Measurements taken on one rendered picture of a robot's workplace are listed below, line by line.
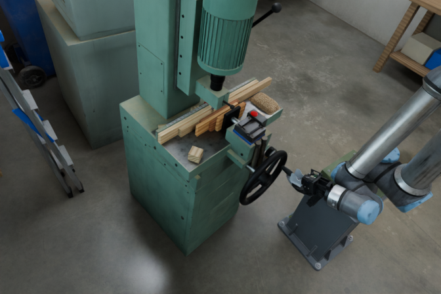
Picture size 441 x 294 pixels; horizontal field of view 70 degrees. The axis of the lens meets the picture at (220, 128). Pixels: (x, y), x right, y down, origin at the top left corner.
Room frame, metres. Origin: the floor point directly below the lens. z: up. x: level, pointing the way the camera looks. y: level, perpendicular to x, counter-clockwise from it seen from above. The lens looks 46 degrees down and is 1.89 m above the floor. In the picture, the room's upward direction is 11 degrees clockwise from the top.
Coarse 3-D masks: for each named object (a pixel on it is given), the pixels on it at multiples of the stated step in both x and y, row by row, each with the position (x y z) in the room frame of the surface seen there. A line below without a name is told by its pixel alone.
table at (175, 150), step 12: (252, 96) 1.22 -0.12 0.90; (252, 108) 1.13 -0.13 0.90; (192, 132) 0.91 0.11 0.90; (204, 132) 0.92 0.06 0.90; (216, 132) 0.94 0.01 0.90; (156, 144) 0.83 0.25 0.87; (168, 144) 0.82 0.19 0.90; (180, 144) 0.83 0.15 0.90; (192, 144) 0.84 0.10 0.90; (204, 144) 0.85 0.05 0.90; (216, 144) 0.87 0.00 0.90; (228, 144) 0.88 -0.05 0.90; (168, 156) 0.78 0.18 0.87; (180, 156) 0.77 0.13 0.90; (204, 156) 0.79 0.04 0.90; (216, 156) 0.82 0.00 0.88; (228, 156) 0.86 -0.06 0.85; (180, 168) 0.73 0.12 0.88; (192, 168) 0.73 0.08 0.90; (204, 168) 0.77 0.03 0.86
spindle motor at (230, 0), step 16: (208, 0) 0.96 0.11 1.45; (224, 0) 0.93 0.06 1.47; (240, 0) 0.94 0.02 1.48; (256, 0) 0.99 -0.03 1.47; (208, 16) 0.96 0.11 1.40; (224, 16) 0.93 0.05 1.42; (240, 16) 0.94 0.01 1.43; (208, 32) 0.95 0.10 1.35; (224, 32) 0.94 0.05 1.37; (240, 32) 0.95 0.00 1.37; (208, 48) 0.95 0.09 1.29; (224, 48) 0.94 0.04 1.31; (240, 48) 0.96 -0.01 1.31; (208, 64) 0.94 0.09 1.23; (224, 64) 0.94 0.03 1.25; (240, 64) 0.99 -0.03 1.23
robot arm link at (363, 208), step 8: (344, 192) 0.73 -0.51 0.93; (352, 192) 0.73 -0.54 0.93; (344, 200) 0.70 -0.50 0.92; (352, 200) 0.70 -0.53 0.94; (360, 200) 0.69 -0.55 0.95; (368, 200) 0.69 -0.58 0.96; (344, 208) 0.68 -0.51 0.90; (352, 208) 0.67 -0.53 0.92; (360, 208) 0.66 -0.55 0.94; (368, 208) 0.66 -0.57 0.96; (376, 208) 0.67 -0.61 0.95; (352, 216) 0.66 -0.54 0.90; (360, 216) 0.64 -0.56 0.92; (368, 216) 0.64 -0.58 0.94; (376, 216) 0.67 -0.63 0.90; (368, 224) 0.63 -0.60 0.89
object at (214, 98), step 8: (200, 80) 1.05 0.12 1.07; (208, 80) 1.06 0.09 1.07; (200, 88) 1.02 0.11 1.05; (208, 88) 1.01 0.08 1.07; (224, 88) 1.03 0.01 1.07; (200, 96) 1.02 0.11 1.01; (208, 96) 0.99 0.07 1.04; (216, 96) 0.97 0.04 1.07; (224, 96) 0.99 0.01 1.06; (216, 104) 0.96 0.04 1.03; (224, 104) 1.00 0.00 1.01
